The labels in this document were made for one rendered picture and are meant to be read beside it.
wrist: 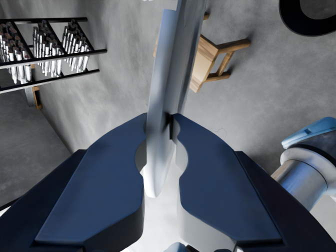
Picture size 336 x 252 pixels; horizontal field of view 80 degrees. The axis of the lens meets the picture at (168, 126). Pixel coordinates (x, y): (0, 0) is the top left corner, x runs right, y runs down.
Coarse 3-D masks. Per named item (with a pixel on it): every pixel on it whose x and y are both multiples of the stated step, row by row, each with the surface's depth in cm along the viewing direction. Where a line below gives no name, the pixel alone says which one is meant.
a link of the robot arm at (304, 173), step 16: (304, 128) 45; (320, 128) 40; (288, 144) 44; (304, 144) 41; (320, 144) 39; (288, 160) 42; (304, 160) 39; (320, 160) 38; (272, 176) 40; (288, 176) 38; (304, 176) 37; (320, 176) 37; (304, 192) 35; (320, 192) 37
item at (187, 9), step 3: (186, 0) 9; (189, 0) 10; (186, 3) 9; (189, 3) 11; (186, 6) 10; (189, 6) 11; (186, 9) 10; (186, 12) 10; (186, 15) 10; (186, 18) 11; (183, 21) 10
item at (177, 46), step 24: (192, 0) 12; (168, 24) 8; (192, 24) 15; (168, 48) 9; (192, 48) 27; (168, 72) 9; (168, 96) 10; (168, 120) 13; (168, 144) 18; (144, 168) 12; (168, 168) 27
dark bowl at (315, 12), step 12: (288, 0) 85; (300, 0) 85; (312, 0) 83; (324, 0) 80; (288, 12) 86; (300, 12) 86; (312, 12) 84; (324, 12) 82; (288, 24) 86; (300, 24) 85; (312, 24) 84; (324, 24) 81; (312, 36) 82
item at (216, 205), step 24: (192, 144) 9; (216, 144) 9; (192, 168) 8; (216, 168) 8; (240, 168) 8; (192, 192) 7; (216, 192) 7; (240, 192) 7; (192, 216) 6; (216, 216) 6; (240, 216) 6; (264, 216) 6; (192, 240) 7; (216, 240) 6; (240, 240) 5; (264, 240) 5
